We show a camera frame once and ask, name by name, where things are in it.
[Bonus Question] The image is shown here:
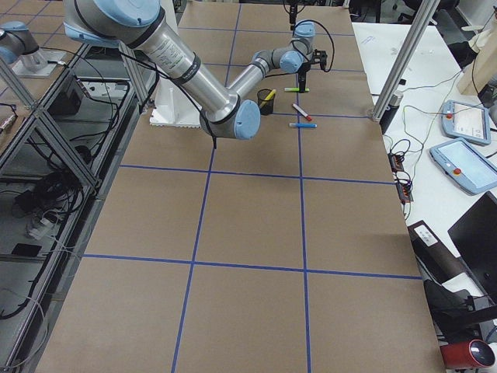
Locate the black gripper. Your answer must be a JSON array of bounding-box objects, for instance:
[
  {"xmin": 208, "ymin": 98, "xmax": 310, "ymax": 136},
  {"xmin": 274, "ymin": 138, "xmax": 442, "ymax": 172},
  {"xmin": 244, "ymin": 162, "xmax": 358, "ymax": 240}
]
[
  {"xmin": 288, "ymin": 7, "xmax": 297, "ymax": 24},
  {"xmin": 297, "ymin": 62, "xmax": 311, "ymax": 93}
]

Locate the green highlighter pen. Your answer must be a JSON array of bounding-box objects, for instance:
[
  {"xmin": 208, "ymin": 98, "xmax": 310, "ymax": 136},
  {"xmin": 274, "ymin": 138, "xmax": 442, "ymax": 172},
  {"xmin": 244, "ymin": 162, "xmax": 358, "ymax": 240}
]
[{"xmin": 284, "ymin": 87, "xmax": 310, "ymax": 92}]

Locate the red capped marker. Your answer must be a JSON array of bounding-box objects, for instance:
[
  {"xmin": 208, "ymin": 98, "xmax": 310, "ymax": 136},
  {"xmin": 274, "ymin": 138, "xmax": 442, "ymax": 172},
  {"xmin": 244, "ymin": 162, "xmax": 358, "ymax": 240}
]
[{"xmin": 292, "ymin": 103, "xmax": 312, "ymax": 121}]

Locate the yellow highlighter pen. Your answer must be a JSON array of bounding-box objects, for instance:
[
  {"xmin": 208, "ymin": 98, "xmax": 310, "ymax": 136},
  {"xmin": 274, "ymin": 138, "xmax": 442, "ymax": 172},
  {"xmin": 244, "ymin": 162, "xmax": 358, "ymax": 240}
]
[{"xmin": 259, "ymin": 89, "xmax": 276, "ymax": 108}]

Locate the blue highlighter pen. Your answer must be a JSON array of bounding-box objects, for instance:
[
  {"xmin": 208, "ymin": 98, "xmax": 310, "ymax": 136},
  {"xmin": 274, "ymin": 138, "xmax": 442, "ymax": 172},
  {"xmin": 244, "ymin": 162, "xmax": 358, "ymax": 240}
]
[{"xmin": 288, "ymin": 123, "xmax": 318, "ymax": 129}]

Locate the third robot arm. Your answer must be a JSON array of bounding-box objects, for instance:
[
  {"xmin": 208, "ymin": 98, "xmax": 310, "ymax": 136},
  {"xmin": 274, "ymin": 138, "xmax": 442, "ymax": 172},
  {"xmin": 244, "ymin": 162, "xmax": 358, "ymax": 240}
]
[{"xmin": 1, "ymin": 21, "xmax": 40, "ymax": 64}]

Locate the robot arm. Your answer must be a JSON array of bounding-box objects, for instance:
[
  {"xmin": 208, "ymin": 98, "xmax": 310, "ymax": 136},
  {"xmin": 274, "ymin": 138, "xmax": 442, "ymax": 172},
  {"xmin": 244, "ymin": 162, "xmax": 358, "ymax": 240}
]
[
  {"xmin": 63, "ymin": 1, "xmax": 315, "ymax": 140},
  {"xmin": 283, "ymin": 0, "xmax": 299, "ymax": 27}
]

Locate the black mesh pen cup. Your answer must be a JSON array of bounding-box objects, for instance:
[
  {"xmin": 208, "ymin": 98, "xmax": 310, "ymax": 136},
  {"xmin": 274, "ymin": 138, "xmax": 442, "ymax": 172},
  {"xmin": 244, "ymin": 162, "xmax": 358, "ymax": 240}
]
[{"xmin": 257, "ymin": 89, "xmax": 276, "ymax": 116}]

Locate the black water bottle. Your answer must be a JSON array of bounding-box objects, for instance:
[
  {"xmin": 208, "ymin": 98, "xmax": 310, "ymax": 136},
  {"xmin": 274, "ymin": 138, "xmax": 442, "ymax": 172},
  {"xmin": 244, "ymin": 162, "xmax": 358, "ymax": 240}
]
[{"xmin": 379, "ymin": 90, "xmax": 404, "ymax": 134}]

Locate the far teach pendant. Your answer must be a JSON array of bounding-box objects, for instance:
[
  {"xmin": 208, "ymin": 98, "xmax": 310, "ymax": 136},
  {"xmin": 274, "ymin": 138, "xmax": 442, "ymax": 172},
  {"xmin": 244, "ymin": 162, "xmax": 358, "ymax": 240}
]
[{"xmin": 441, "ymin": 100, "xmax": 492, "ymax": 146}]

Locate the teach pendant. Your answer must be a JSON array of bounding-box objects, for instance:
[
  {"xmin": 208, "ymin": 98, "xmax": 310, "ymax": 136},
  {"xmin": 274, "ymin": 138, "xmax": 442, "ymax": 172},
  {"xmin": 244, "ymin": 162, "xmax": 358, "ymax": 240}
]
[
  {"xmin": 429, "ymin": 138, "xmax": 496, "ymax": 195},
  {"xmin": 441, "ymin": 100, "xmax": 492, "ymax": 146}
]

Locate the near teach pendant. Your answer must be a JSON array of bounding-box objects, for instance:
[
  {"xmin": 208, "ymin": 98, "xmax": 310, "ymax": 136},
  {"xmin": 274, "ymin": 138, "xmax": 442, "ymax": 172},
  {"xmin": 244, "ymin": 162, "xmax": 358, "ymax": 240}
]
[{"xmin": 429, "ymin": 138, "xmax": 496, "ymax": 195}]

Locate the black laptop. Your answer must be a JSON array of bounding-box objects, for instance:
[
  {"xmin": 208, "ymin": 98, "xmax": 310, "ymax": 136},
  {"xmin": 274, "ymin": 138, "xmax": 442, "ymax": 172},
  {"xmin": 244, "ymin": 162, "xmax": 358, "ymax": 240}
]
[{"xmin": 448, "ymin": 192, "xmax": 496, "ymax": 302}]

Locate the red cylinder speaker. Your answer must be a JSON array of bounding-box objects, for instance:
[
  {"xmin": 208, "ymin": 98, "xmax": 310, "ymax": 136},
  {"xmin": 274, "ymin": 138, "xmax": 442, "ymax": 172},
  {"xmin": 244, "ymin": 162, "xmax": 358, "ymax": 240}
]
[{"xmin": 440, "ymin": 340, "xmax": 496, "ymax": 369}]

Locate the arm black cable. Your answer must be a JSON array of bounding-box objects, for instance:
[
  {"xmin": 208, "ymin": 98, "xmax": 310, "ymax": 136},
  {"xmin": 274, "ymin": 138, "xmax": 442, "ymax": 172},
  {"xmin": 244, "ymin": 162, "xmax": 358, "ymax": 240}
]
[{"xmin": 116, "ymin": 19, "xmax": 335, "ymax": 151}]

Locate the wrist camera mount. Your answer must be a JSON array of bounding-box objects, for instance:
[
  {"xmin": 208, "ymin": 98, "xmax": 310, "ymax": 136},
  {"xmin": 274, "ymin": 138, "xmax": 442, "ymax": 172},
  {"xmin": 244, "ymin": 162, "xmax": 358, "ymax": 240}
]
[{"xmin": 310, "ymin": 49, "xmax": 328, "ymax": 71}]

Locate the aluminium frame post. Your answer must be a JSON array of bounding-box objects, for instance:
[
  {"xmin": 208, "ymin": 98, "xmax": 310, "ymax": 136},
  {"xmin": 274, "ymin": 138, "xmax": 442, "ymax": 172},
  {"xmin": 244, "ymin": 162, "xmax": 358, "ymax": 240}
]
[{"xmin": 371, "ymin": 0, "xmax": 440, "ymax": 122}]

